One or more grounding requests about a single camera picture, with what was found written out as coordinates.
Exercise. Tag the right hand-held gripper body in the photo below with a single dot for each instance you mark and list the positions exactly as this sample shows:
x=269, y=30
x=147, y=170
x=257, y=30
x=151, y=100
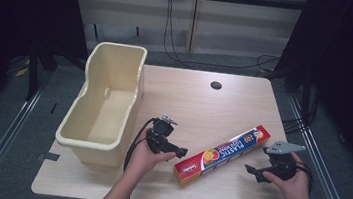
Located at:
x=281, y=160

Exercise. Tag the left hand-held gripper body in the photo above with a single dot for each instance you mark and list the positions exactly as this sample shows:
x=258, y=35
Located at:
x=159, y=137

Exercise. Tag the red plastic wrap box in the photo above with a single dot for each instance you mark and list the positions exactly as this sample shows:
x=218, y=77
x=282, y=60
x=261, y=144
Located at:
x=223, y=154

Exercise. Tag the cream plastic bin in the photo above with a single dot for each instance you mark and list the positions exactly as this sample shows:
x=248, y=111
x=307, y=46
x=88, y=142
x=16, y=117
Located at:
x=105, y=104

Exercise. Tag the person's left hand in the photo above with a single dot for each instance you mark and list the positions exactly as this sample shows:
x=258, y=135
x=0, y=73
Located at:
x=144, y=158

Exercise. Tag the person's right hand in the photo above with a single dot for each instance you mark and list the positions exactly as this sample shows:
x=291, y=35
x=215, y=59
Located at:
x=292, y=186

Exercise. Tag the black metal stand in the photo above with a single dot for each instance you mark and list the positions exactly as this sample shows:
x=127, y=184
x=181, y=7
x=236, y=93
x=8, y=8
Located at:
x=303, y=90
x=39, y=60

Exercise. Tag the black tape strip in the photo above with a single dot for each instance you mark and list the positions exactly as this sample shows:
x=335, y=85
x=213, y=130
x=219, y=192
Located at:
x=47, y=156

